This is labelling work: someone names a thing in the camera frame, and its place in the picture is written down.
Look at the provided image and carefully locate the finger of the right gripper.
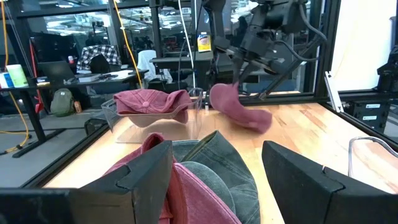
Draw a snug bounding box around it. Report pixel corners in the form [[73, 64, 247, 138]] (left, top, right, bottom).
[[241, 63, 264, 82], [232, 57, 246, 90]]

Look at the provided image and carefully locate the yellow label sign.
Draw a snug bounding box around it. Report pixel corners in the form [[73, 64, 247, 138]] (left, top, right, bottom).
[[197, 32, 213, 53]]

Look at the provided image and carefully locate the checkered jacket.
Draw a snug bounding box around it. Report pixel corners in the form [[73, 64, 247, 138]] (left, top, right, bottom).
[[76, 44, 123, 73]]

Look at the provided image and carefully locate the blue and white box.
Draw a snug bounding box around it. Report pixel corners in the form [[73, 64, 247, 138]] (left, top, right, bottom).
[[0, 72, 15, 90]]

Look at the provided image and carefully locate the green backpack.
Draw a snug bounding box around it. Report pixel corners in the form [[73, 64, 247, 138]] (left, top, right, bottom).
[[49, 88, 76, 118]]

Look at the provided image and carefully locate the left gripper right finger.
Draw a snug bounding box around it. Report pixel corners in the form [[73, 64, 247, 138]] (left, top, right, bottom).
[[262, 140, 398, 224]]

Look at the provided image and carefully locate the white hanging cable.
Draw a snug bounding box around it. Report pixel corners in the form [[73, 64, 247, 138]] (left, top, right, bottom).
[[177, 0, 197, 90]]

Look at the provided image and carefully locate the black aluminium table frame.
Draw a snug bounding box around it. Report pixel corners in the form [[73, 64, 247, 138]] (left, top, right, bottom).
[[21, 0, 398, 189]]

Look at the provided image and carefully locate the clear plastic bin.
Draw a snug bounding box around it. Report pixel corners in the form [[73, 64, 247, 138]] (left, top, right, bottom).
[[101, 87, 205, 144], [347, 136, 398, 187]]

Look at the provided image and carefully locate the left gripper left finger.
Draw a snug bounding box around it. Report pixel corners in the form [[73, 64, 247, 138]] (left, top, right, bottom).
[[0, 140, 174, 224]]

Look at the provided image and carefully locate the yellow hanging cable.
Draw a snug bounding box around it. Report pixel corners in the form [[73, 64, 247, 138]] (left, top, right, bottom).
[[113, 0, 144, 90]]

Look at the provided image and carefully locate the pale green cup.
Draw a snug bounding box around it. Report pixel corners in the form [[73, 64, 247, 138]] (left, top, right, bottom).
[[5, 63, 29, 88]]

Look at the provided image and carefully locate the yellow trailing cable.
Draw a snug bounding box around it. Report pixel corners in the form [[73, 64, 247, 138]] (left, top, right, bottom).
[[0, 0, 30, 154]]

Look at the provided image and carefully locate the red strap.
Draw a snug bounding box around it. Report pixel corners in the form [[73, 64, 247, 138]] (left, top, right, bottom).
[[29, 43, 45, 114]]

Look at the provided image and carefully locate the black laptop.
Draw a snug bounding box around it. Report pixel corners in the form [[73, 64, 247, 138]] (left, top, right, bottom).
[[37, 60, 77, 84]]

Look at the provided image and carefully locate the white draped chair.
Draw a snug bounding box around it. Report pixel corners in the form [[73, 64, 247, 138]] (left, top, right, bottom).
[[136, 49, 174, 84]]

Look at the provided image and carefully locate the black office desk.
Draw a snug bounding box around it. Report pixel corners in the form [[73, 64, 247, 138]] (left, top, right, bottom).
[[0, 68, 149, 158]]

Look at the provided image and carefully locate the silver aluminium bracket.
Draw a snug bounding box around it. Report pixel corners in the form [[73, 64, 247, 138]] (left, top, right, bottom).
[[323, 70, 345, 113]]

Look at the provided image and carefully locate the black box with white labels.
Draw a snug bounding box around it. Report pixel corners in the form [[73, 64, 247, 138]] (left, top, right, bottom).
[[341, 98, 392, 134]]

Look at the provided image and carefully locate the dark green baseball cap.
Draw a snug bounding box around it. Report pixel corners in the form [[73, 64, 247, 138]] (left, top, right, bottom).
[[172, 139, 200, 163], [179, 161, 236, 215], [181, 130, 261, 224]]

